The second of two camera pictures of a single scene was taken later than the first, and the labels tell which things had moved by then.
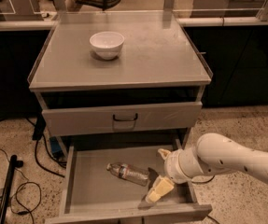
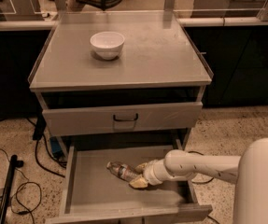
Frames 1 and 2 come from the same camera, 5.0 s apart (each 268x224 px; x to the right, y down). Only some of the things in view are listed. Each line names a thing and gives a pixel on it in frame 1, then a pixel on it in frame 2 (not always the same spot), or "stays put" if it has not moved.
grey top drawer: (109, 119) stays put
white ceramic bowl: (107, 44) stays put
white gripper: (173, 166) → (149, 172)
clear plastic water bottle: (134, 175) stays put
